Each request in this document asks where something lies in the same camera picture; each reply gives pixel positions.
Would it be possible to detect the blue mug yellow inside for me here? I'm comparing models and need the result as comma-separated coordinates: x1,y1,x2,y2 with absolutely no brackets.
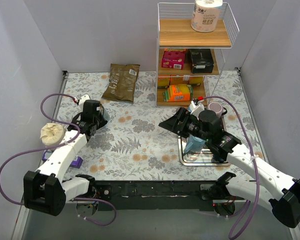
182,135,206,156

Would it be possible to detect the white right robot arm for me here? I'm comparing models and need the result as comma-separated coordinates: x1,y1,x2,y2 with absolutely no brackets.
159,107,300,228

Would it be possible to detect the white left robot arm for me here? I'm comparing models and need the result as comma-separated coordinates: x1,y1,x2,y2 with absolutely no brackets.
23,95,107,216

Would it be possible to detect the mauve purple mug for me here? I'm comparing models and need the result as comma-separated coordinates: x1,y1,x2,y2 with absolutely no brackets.
207,101,228,118

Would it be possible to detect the orange green sponge pack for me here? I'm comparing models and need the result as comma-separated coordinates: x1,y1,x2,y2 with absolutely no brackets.
163,84,194,102

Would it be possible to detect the steel tray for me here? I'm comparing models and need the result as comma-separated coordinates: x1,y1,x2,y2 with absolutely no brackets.
176,106,231,167

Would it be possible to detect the purple small box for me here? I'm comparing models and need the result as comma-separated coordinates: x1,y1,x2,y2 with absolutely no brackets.
41,150,83,169

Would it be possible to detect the yellow sponge packs row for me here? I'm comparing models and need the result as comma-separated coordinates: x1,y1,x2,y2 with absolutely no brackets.
157,75,204,89

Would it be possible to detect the brown snack bag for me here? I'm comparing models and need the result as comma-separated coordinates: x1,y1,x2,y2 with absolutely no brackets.
102,63,140,103

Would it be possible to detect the black box on shelf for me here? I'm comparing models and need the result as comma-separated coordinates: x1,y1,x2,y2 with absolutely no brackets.
189,48,215,74

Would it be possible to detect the pink Mommy box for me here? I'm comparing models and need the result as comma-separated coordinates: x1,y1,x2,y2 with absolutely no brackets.
161,48,187,70

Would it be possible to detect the toilet paper roll on shelf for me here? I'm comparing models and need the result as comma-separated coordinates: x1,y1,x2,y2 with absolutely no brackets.
191,0,223,33

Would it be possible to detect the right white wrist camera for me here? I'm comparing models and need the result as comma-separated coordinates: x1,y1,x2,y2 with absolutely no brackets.
187,99,205,118

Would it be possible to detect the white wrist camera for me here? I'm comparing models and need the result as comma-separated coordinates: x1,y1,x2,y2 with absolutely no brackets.
187,99,205,118
74,94,91,108

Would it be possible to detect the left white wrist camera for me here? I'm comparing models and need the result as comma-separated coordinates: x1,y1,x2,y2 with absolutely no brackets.
74,94,91,108

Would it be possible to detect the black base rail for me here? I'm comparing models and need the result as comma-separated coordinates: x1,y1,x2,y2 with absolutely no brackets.
67,179,238,211

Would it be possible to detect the white wire wooden shelf rack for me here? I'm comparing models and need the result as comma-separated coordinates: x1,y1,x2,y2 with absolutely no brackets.
156,2,240,97

